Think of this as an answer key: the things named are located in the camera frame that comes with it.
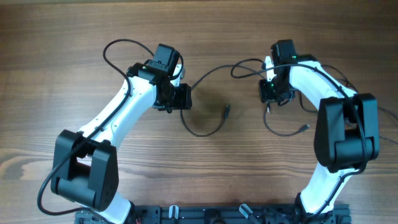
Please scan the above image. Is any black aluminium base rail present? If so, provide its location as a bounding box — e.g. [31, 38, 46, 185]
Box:
[74, 204, 352, 224]

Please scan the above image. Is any thick black USB cable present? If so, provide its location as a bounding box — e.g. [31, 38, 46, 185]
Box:
[180, 63, 268, 138]

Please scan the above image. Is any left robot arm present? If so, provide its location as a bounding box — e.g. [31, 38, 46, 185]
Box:
[37, 44, 192, 223]

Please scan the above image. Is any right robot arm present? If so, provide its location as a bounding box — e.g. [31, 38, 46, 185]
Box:
[259, 39, 379, 223]

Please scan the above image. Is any thin black split cable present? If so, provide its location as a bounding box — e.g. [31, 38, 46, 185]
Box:
[297, 63, 398, 146]

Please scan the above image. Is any thin black USB cable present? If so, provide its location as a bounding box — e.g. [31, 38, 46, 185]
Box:
[262, 102, 311, 138]

